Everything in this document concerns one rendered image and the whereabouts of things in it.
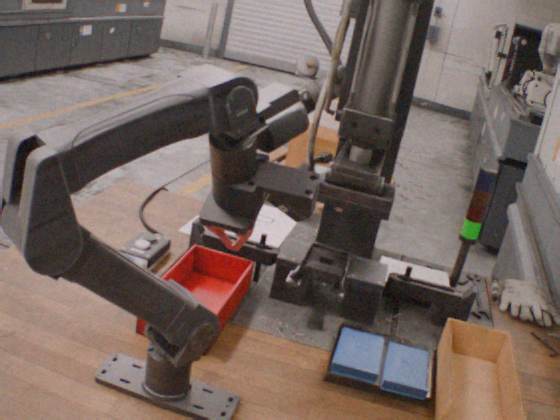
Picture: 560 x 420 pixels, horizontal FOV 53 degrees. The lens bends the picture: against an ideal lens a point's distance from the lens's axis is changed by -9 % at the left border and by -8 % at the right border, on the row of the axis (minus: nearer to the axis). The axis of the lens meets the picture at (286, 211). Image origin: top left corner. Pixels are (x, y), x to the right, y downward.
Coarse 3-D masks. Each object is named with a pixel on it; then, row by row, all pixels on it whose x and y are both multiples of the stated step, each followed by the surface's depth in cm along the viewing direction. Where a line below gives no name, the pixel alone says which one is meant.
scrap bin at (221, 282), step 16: (192, 256) 112; (208, 256) 113; (224, 256) 112; (176, 272) 105; (192, 272) 114; (208, 272) 114; (224, 272) 113; (240, 272) 112; (192, 288) 109; (208, 288) 110; (224, 288) 111; (240, 288) 105; (208, 304) 105; (224, 304) 95; (224, 320) 98
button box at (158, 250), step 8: (152, 192) 147; (144, 200) 141; (144, 224) 130; (144, 232) 120; (152, 232) 127; (136, 240) 116; (160, 240) 118; (168, 240) 119; (120, 248) 112; (128, 248) 112; (136, 248) 113; (152, 248) 115; (160, 248) 115; (168, 248) 120; (136, 256) 111; (144, 256) 111; (152, 256) 112; (160, 256) 116; (152, 264) 113
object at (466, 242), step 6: (480, 168) 115; (486, 168) 115; (492, 174) 114; (462, 240) 119; (468, 240) 119; (474, 240) 119; (462, 246) 121; (468, 246) 120; (462, 252) 121; (456, 258) 122; (462, 258) 121; (456, 264) 122; (462, 264) 122; (456, 270) 122; (450, 276) 124; (456, 276) 123; (450, 282) 124; (456, 282) 123
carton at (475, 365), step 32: (448, 320) 102; (448, 352) 92; (480, 352) 103; (512, 352) 95; (448, 384) 84; (480, 384) 96; (512, 384) 88; (448, 416) 86; (480, 416) 87; (512, 416) 83
